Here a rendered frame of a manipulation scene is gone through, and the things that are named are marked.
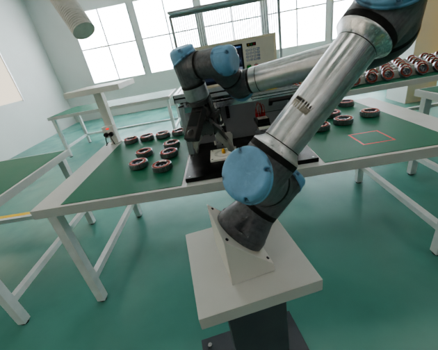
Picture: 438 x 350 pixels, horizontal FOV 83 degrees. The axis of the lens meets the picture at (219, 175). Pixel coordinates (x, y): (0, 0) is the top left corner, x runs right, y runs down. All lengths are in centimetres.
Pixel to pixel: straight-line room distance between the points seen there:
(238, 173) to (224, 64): 31
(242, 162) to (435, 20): 476
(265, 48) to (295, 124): 95
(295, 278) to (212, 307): 22
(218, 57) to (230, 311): 63
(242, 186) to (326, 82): 25
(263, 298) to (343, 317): 93
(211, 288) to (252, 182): 34
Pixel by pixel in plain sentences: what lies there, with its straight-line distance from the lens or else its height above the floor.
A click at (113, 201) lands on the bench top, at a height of 73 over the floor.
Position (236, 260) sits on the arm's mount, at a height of 83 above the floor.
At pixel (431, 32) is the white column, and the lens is 512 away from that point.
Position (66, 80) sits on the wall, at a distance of 879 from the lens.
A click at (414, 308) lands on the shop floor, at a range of 170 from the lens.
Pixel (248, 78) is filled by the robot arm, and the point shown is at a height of 120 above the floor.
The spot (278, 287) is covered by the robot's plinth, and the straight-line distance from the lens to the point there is 69.
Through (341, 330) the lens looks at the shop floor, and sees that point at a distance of 153.
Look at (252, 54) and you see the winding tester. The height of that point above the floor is 124.
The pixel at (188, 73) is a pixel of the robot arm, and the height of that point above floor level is 125.
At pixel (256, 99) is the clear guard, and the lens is 121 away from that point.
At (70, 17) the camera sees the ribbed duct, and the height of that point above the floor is 165.
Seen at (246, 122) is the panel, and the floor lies 86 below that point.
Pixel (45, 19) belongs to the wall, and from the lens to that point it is 884.
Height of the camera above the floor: 130
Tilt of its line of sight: 27 degrees down
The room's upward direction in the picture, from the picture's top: 11 degrees counter-clockwise
